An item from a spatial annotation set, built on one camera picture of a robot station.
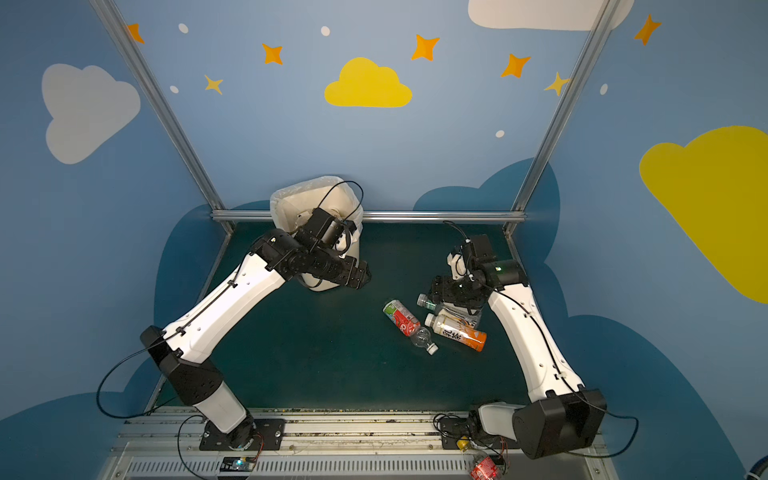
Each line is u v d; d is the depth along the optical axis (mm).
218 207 1148
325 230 550
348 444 735
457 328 889
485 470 662
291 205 947
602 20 703
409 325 883
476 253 585
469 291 622
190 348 419
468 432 744
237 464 714
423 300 957
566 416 382
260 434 739
